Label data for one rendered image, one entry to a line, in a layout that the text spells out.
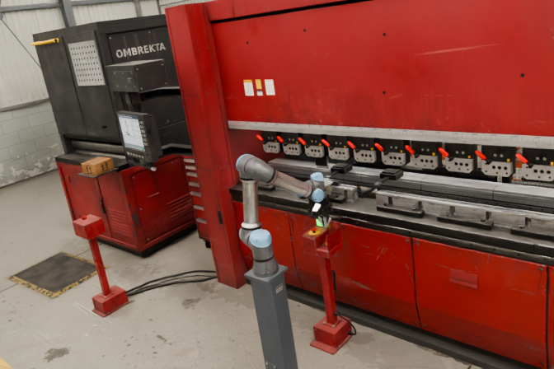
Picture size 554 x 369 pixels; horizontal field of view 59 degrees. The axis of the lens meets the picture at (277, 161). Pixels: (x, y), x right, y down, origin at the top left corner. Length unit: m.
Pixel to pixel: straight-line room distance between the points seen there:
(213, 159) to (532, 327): 2.37
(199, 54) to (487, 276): 2.40
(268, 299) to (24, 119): 7.37
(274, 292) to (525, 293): 1.32
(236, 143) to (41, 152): 6.18
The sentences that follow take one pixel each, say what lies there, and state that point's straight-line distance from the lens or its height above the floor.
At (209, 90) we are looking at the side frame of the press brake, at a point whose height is 1.67.
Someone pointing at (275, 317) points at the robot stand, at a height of 0.53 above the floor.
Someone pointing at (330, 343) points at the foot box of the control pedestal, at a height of 0.03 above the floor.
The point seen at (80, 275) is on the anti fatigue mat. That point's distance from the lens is 5.22.
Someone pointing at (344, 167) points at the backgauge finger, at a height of 1.03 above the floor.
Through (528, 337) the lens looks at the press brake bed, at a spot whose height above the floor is 0.32.
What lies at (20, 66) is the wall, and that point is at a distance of 9.57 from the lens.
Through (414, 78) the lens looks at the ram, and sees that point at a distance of 2.86.
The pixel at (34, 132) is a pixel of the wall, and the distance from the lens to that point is 9.65.
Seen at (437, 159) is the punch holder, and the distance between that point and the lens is 2.93.
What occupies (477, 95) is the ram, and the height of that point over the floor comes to 1.60.
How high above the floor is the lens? 2.14
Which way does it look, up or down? 16 degrees down
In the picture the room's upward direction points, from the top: 8 degrees counter-clockwise
